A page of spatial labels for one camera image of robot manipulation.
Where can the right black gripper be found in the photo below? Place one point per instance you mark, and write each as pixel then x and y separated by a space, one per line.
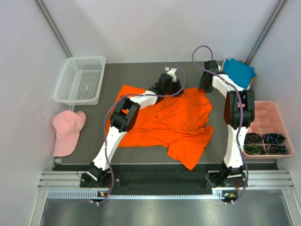
pixel 201 85

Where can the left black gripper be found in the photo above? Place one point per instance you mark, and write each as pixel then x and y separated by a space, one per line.
pixel 178 88

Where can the orange t shirt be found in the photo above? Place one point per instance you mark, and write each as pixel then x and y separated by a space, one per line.
pixel 177 123

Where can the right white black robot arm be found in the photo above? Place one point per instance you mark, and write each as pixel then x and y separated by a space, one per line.
pixel 239 113

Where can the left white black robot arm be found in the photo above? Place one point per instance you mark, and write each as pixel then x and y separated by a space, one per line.
pixel 123 116

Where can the folded blue t shirt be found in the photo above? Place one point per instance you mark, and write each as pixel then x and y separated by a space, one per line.
pixel 238 72

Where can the pink compartment organizer tray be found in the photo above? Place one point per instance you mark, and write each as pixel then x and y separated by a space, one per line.
pixel 268 120

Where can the dark green rolled sock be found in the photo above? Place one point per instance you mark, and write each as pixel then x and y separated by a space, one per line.
pixel 254 150

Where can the white perforated plastic basket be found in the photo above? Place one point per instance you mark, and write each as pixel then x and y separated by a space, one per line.
pixel 80 80

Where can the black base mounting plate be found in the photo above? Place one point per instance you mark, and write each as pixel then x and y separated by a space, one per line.
pixel 162 178

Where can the pink baseball cap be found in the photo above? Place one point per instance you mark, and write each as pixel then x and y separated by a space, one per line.
pixel 67 125

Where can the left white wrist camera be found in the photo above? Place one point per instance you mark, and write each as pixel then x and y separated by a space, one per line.
pixel 171 72

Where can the aluminium frame rail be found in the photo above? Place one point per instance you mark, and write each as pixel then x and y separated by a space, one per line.
pixel 257 179

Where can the grey slotted cable duct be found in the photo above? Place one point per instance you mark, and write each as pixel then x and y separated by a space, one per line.
pixel 97 195

